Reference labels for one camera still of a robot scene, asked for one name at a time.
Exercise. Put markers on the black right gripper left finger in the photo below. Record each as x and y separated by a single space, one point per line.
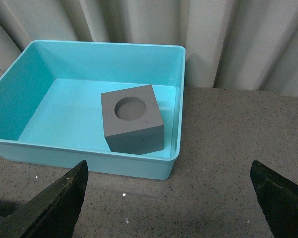
54 212

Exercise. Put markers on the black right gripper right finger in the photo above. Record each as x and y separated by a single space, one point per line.
278 199

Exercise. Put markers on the white curtain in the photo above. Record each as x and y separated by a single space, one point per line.
230 44

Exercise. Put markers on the gray block with round hole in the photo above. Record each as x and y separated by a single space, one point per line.
132 120

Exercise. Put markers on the blue plastic box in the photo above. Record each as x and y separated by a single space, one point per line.
50 104

